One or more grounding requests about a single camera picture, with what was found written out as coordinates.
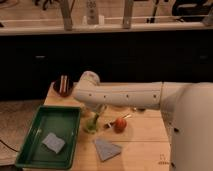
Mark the dark bowl with sticks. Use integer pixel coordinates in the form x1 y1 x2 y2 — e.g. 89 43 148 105
53 75 73 97

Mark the green plastic cup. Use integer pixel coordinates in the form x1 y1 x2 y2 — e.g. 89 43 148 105
83 118 98 134

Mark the green plastic tray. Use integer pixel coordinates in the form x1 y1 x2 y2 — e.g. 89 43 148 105
15 106 81 170

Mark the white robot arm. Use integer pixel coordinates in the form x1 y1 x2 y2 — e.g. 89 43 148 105
73 71 213 171

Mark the green pepper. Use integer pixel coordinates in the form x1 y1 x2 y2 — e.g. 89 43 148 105
90 113 100 130

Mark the blue sponge in tray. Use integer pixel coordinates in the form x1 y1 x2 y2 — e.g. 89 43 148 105
42 133 65 154

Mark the blue folded cloth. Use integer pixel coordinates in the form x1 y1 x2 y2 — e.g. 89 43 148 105
93 138 122 162

